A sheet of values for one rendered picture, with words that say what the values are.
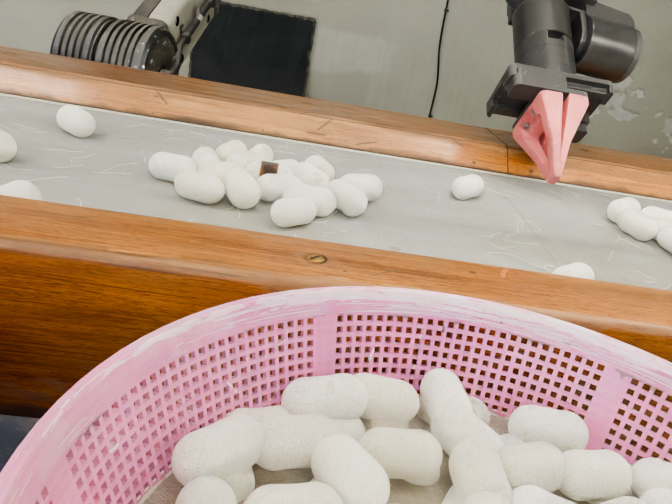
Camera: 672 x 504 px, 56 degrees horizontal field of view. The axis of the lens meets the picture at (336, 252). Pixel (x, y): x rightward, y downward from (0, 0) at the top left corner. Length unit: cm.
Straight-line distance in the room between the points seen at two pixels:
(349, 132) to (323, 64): 190
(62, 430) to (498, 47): 249
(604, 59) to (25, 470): 65
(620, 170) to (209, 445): 59
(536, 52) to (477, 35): 193
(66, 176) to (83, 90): 21
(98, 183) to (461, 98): 224
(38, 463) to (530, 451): 17
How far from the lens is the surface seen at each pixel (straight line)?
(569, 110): 63
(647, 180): 75
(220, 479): 21
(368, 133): 64
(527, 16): 71
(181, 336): 23
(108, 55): 87
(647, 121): 288
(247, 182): 42
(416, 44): 255
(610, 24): 74
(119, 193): 43
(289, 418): 23
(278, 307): 26
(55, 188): 44
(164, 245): 30
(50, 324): 31
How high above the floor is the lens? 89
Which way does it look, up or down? 23 degrees down
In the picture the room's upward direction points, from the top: 11 degrees clockwise
